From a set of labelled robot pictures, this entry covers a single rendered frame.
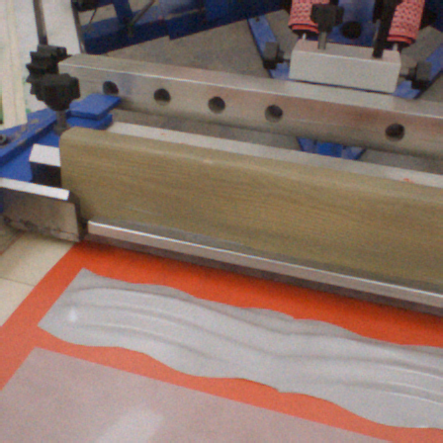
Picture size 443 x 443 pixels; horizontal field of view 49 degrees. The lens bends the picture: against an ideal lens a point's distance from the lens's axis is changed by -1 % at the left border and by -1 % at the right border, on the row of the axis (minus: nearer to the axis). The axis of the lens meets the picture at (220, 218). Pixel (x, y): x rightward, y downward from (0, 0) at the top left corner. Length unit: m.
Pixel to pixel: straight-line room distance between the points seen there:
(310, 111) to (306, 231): 0.23
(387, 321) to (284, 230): 0.11
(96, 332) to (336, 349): 0.17
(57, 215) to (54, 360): 0.12
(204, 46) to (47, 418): 2.05
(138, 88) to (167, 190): 0.26
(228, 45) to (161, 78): 1.68
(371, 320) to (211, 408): 0.15
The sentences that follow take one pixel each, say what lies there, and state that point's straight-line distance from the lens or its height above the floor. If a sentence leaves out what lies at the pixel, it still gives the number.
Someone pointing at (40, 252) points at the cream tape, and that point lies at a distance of 0.46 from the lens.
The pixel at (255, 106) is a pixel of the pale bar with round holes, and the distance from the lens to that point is 0.58.
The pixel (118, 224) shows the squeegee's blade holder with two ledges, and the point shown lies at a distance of 0.40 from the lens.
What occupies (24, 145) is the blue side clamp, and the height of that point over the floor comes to 1.22.
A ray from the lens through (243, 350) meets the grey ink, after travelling 0.35.
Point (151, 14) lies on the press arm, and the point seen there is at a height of 0.92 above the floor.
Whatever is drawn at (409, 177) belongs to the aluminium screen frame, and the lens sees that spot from 0.54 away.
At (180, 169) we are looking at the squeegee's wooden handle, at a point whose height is 1.30.
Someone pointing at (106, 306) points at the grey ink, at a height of 1.25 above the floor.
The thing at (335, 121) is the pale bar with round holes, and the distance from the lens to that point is 0.57.
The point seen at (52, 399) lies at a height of 1.29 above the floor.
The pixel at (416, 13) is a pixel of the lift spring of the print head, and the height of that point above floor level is 1.13.
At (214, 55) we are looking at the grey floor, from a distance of 2.24.
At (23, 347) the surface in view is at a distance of 0.38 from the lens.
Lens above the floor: 1.61
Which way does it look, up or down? 64 degrees down
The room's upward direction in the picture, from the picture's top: 12 degrees counter-clockwise
